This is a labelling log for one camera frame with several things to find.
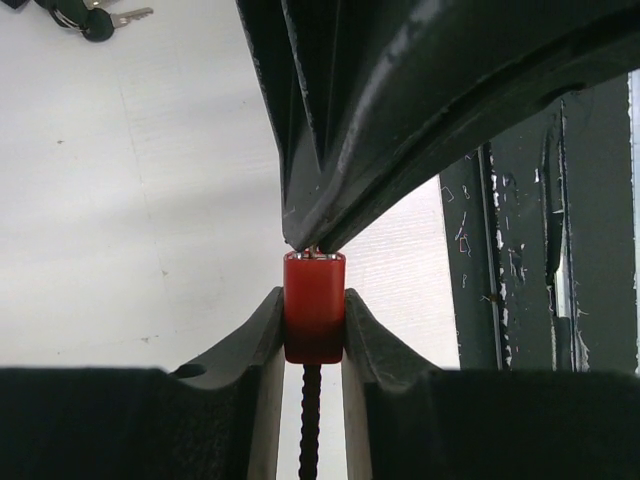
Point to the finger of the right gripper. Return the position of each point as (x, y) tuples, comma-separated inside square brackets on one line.
[(340, 81), (437, 78)]

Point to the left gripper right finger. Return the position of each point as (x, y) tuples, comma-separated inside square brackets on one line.
[(406, 418)]

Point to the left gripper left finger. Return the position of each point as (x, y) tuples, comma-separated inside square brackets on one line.
[(215, 417)]

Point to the small red cable padlock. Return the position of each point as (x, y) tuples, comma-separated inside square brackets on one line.
[(314, 327)]

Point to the black-headed keys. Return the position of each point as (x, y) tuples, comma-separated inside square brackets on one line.
[(90, 19)]

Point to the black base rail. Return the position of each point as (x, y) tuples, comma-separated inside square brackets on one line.
[(542, 230)]

